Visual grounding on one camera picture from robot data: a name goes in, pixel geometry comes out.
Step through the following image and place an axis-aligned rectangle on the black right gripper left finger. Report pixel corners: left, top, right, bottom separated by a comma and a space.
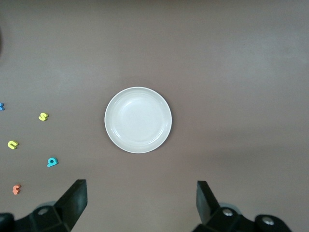
0, 179, 88, 232

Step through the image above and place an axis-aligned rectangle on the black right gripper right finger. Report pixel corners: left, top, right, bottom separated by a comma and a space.
195, 181, 293, 232

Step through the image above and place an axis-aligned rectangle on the beige round plate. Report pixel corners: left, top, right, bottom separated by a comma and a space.
104, 87, 173, 154

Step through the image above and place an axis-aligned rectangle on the brown table cover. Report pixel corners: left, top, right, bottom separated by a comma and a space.
0, 0, 309, 232

